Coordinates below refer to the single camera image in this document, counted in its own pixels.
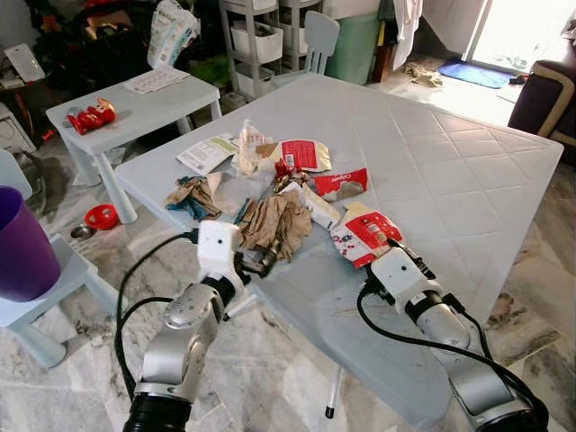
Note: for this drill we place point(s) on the brown paper bag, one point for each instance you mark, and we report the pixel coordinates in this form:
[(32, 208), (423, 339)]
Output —
[(277, 225)]

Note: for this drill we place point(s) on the red white snack packet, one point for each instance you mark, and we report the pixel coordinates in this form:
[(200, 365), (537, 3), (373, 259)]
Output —
[(364, 234)]

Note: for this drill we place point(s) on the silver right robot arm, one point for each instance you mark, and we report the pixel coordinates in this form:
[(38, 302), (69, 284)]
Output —
[(468, 360)]

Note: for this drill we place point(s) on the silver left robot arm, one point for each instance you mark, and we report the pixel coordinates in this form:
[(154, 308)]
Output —
[(180, 342)]

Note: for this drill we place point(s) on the green plastic bin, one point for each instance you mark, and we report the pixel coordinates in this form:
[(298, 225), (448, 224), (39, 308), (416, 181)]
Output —
[(355, 49)]

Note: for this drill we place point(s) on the purple rubbish bin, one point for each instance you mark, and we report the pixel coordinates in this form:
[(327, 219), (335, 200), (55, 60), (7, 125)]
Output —
[(22, 247)]

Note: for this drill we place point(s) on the white torn wrapper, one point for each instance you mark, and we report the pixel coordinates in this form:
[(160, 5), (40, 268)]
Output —
[(317, 209)]

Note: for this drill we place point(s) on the small red candy wrapper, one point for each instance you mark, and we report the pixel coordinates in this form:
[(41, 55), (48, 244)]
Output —
[(284, 173)]

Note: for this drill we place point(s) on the crumpled blue brown wrapper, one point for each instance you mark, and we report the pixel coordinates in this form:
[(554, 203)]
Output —
[(193, 198)]

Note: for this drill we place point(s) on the large pale blue plastic table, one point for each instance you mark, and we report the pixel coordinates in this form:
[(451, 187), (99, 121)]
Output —
[(432, 162)]

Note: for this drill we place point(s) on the crumpled white paper bag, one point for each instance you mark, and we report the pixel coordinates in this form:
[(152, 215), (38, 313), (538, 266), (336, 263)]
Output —
[(255, 148)]

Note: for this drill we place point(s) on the flat red white packet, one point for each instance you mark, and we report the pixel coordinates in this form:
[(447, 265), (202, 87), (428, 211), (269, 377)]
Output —
[(308, 155)]

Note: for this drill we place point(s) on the white green leaflet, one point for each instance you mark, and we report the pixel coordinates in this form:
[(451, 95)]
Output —
[(207, 153)]

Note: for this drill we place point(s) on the red pet bowl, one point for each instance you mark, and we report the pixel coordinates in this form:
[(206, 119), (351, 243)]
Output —
[(101, 217)]

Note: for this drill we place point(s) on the small metal bowl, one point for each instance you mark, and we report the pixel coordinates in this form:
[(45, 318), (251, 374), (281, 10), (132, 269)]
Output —
[(82, 231)]

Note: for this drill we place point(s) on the beige crumpled floor cloth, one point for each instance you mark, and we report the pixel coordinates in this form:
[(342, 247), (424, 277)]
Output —
[(423, 75)]

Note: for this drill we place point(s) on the small pale blue table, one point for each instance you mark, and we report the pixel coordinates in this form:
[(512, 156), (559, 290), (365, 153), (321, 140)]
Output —
[(144, 112)]

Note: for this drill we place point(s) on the pale blue plastic stool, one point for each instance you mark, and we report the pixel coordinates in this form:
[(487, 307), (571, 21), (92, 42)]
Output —
[(63, 270)]

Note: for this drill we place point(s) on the blue floor mat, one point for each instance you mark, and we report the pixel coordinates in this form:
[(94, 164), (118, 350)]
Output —
[(475, 73)]

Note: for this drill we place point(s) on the white printed paper sheet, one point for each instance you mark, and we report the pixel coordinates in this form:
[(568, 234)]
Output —
[(157, 80)]

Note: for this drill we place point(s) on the purple sofa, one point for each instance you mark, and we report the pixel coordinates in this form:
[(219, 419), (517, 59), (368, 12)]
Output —
[(544, 94)]

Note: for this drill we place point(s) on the white hanging cloth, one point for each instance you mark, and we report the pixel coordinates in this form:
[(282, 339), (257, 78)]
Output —
[(407, 31)]

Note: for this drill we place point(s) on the red toy packet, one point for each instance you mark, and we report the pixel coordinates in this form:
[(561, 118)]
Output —
[(93, 117)]

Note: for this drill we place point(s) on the white shelf rack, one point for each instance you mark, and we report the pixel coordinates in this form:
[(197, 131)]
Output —
[(256, 40)]

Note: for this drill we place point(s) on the pale blue child chair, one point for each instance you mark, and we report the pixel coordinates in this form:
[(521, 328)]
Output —
[(319, 40)]

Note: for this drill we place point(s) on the white printed plastic pack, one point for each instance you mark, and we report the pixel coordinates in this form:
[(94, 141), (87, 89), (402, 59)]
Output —
[(171, 34)]

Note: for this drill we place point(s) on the black stroller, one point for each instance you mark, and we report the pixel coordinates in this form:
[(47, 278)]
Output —
[(99, 40)]

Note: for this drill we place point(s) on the white flat board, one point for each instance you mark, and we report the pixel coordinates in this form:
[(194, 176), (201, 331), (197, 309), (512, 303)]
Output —
[(24, 62)]

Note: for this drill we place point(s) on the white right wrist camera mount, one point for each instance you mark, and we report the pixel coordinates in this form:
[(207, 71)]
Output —
[(398, 277)]

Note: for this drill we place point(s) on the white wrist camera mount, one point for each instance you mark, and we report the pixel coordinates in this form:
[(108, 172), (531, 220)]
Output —
[(216, 247), (398, 277)]

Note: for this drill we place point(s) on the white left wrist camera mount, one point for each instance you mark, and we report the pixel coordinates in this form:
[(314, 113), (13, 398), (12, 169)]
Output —
[(216, 247)]

